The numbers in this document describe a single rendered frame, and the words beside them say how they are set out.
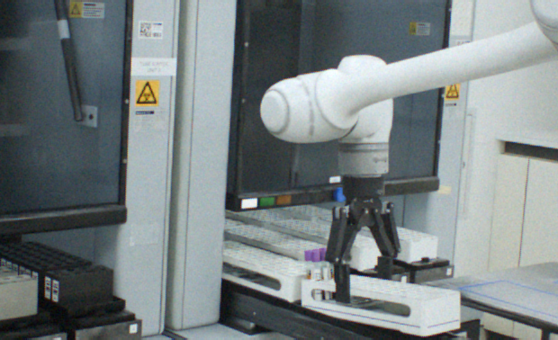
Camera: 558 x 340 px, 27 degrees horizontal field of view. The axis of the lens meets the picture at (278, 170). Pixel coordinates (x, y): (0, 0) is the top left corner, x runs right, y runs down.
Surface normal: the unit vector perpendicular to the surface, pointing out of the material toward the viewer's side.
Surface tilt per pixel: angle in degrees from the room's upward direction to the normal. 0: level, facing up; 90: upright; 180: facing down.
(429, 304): 84
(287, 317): 90
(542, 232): 90
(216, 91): 90
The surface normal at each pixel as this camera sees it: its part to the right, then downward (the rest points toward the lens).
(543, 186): -0.74, 0.05
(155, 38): 0.67, 0.15
